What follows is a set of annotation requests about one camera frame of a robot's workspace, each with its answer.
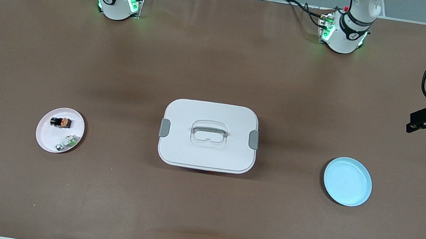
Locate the orange push-button switch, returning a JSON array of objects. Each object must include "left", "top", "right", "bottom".
[{"left": 49, "top": 114, "right": 73, "bottom": 130}]

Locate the white lidded storage box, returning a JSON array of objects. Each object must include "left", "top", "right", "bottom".
[{"left": 154, "top": 94, "right": 264, "bottom": 179}]

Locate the light blue round plate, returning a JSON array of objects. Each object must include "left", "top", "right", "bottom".
[{"left": 319, "top": 154, "right": 376, "bottom": 210}]

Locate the pink round plate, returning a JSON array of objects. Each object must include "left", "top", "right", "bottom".
[{"left": 33, "top": 104, "right": 88, "bottom": 158}]

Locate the brown table mat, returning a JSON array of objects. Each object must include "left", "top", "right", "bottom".
[{"left": 0, "top": 0, "right": 426, "bottom": 239}]

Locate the green push-button switch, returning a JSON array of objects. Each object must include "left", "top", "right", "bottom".
[{"left": 54, "top": 133, "right": 80, "bottom": 155}]

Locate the black base cable bundle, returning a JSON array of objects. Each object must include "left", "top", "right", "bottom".
[{"left": 283, "top": 0, "right": 336, "bottom": 31}]

